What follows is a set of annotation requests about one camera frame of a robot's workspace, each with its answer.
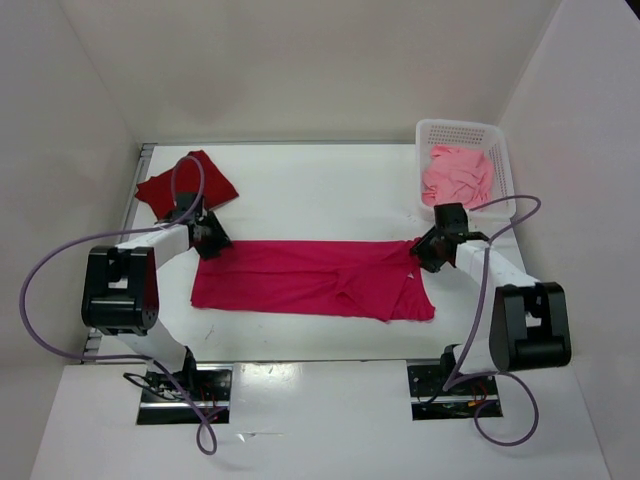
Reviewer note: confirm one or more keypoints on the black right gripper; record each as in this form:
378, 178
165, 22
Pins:
421, 249

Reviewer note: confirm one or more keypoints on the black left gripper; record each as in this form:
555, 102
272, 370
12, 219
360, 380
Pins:
221, 238

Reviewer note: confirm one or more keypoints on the magenta t shirt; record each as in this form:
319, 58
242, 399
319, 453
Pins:
377, 280

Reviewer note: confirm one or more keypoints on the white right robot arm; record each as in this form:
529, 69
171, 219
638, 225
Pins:
520, 323

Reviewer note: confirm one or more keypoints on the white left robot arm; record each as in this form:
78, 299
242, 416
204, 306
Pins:
121, 296

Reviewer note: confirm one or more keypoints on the dark red folded t shirt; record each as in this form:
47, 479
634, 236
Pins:
156, 192

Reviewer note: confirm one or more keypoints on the light pink t shirt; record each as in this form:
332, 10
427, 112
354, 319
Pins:
457, 175

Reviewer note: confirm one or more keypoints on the white plastic basket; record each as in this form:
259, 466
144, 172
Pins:
489, 139

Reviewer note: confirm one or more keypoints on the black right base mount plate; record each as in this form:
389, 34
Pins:
429, 401

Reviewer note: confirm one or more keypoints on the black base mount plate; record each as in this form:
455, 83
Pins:
429, 401
161, 403

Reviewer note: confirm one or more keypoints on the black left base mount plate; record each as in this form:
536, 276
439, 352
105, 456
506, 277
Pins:
161, 403

